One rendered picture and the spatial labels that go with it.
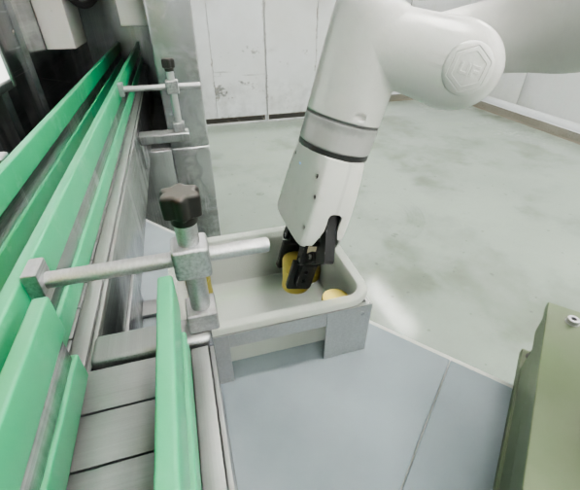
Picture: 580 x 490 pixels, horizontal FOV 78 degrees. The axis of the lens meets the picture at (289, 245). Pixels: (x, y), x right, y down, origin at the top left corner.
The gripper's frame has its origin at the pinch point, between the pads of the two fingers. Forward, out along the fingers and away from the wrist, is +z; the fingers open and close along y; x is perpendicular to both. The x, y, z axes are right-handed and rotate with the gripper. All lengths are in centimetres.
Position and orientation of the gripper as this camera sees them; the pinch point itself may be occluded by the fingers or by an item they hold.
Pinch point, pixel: (295, 263)
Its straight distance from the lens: 45.2
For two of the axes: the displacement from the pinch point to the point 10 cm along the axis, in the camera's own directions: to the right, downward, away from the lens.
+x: 9.2, 0.5, 3.8
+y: 3.0, 5.5, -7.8
